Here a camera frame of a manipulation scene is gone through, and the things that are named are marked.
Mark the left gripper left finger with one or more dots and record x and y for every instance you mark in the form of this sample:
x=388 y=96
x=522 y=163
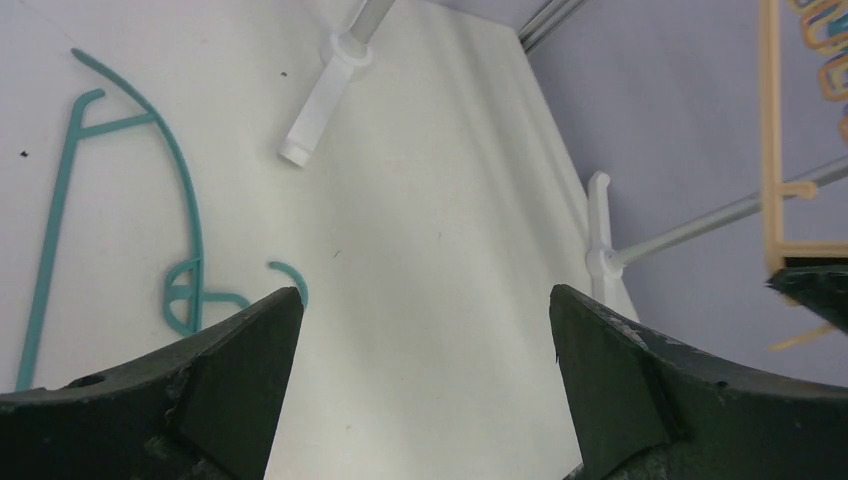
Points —
x=204 y=407

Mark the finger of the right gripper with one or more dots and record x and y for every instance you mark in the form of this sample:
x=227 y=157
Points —
x=821 y=288

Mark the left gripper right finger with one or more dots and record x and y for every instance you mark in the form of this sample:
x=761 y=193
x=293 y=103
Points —
x=647 y=406

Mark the peach plastic hanger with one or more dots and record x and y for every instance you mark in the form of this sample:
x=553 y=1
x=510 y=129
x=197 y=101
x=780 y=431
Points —
x=774 y=189

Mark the teal plastic hanger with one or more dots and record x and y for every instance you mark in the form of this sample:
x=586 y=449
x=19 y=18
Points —
x=102 y=252

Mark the orange wavy hanger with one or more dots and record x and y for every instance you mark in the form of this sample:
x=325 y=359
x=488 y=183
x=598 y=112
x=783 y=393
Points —
x=832 y=75

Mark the yellow wavy hanger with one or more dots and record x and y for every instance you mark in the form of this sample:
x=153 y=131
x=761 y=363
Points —
x=813 y=11

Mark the white garment rack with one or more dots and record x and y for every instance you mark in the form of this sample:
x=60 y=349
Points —
x=347 y=58

